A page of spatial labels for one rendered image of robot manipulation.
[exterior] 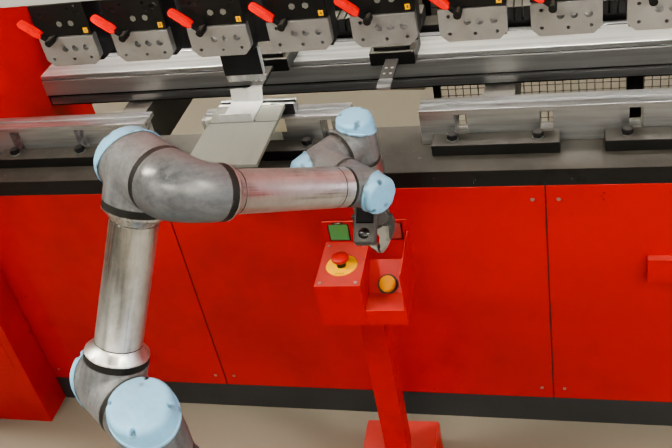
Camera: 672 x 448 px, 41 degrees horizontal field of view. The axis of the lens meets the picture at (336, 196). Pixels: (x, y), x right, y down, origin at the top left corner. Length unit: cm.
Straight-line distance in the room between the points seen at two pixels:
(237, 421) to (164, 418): 131
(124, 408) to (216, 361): 121
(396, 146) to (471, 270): 37
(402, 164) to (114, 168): 88
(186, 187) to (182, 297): 123
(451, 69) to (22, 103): 133
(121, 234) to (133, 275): 8
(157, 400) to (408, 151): 96
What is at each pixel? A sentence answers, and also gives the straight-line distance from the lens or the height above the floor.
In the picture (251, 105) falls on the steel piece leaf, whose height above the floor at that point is 100.
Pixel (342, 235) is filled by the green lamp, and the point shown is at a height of 80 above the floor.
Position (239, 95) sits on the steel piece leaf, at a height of 102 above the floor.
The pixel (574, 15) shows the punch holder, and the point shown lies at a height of 120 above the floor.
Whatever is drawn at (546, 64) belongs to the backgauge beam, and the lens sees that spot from 238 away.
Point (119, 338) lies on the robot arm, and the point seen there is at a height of 106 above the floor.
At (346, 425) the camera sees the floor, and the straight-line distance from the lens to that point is 273.
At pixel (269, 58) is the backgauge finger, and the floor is 102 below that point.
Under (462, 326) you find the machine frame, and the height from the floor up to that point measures 37.
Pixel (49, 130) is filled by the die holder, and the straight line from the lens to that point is 254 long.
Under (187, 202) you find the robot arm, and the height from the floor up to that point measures 132.
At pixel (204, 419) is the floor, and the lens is 287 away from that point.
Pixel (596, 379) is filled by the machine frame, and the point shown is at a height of 18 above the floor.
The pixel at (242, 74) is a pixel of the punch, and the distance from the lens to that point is 223.
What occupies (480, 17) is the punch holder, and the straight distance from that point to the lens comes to 203.
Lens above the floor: 207
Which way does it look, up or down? 35 degrees down
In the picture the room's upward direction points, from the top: 12 degrees counter-clockwise
